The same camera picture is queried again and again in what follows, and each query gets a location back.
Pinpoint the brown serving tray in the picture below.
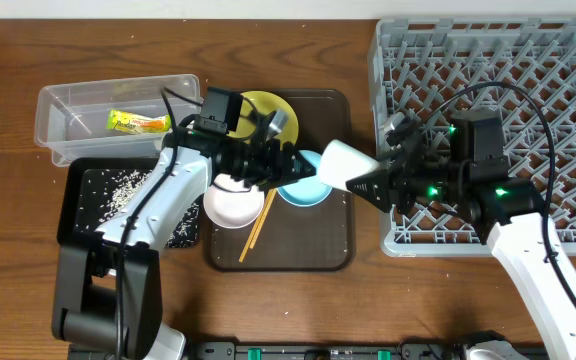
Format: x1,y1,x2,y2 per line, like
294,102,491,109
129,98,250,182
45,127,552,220
200,89,354,272

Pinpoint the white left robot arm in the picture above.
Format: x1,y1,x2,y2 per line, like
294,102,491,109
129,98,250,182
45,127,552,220
51,128,315,359

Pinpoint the black plastic tray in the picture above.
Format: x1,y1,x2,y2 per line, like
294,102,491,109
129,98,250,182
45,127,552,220
56,156,202,249

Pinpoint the grey dishwasher rack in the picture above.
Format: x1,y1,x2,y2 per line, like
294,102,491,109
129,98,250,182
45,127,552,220
368,17,576,256

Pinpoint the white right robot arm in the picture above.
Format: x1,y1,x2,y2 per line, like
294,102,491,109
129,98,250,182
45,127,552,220
318,140,576,360

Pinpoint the pile of rice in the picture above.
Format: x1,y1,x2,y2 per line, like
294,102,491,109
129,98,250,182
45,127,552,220
73,169,203,248

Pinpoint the yellow plate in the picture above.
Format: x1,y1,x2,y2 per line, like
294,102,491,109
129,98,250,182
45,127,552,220
228,90,299,144

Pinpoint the white cup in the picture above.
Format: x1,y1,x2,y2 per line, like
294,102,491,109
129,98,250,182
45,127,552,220
317,140,380,191

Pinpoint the clear plastic bin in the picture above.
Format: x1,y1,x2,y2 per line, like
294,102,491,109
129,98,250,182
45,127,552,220
34,74,202,167

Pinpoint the green orange snack wrapper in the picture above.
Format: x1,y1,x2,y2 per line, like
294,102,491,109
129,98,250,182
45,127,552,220
106,110,171,134

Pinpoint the white pink bowl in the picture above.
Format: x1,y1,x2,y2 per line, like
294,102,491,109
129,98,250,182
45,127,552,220
203,174,265,229

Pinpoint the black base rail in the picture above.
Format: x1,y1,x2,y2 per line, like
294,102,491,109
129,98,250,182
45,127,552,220
181,342,465,360

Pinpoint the light blue bowl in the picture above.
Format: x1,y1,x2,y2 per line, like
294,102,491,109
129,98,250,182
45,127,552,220
278,150,332,207

